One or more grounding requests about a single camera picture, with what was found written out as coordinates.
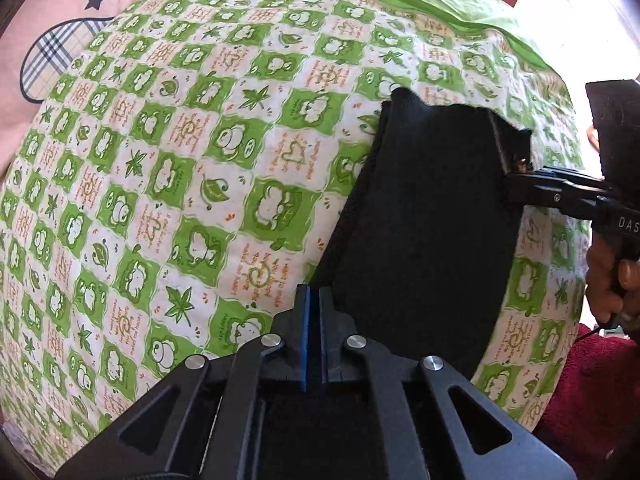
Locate black pants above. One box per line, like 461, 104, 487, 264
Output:
310, 88, 532, 377

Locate person's right hand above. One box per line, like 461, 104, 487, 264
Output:
584, 127, 640, 328

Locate green patterned bed sheet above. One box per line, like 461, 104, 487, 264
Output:
1, 0, 582, 474

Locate red fleece blanket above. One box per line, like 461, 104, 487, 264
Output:
534, 325, 639, 479

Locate pink quilt with hearts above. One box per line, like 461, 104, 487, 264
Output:
1, 0, 134, 174

